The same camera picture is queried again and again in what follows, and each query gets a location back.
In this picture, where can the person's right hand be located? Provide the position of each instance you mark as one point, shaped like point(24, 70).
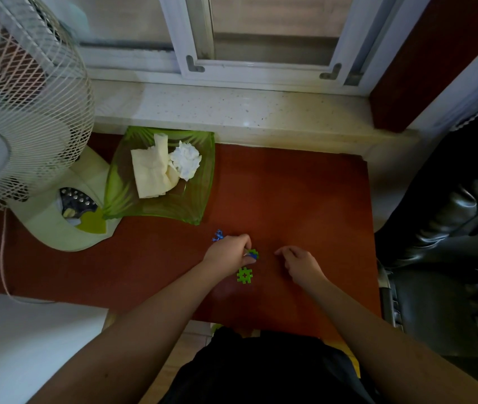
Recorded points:
point(304, 267)

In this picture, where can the person's left hand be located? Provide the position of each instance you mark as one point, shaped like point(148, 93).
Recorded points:
point(228, 254)

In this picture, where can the green glass dish with tissues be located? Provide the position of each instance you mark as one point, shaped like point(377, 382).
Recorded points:
point(192, 201)

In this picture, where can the person's left forearm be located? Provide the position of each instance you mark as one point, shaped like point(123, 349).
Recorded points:
point(138, 340)

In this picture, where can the person's right forearm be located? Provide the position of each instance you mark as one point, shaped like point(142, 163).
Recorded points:
point(390, 349)

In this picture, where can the person's left shoe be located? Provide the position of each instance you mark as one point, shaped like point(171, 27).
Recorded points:
point(216, 328)

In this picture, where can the person's black shorts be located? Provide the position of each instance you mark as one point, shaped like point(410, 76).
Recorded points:
point(264, 370)

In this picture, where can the wooden floor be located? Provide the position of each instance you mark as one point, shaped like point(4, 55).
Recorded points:
point(176, 357)

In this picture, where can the red-brown wooden table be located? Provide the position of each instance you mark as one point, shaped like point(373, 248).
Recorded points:
point(297, 193)

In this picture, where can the crumpled white tissue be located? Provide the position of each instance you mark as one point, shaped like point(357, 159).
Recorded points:
point(186, 159)

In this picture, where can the folded beige paper towel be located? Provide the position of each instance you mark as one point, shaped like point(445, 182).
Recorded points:
point(150, 176)

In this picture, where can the white stone window sill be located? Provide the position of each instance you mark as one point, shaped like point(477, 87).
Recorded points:
point(264, 109)

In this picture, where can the black leather office chair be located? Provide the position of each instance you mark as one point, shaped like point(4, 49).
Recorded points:
point(453, 256)

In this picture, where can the white framed window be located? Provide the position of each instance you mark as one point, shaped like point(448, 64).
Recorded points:
point(184, 33)

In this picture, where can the dark red wooden window trim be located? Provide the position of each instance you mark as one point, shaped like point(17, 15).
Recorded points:
point(432, 58)

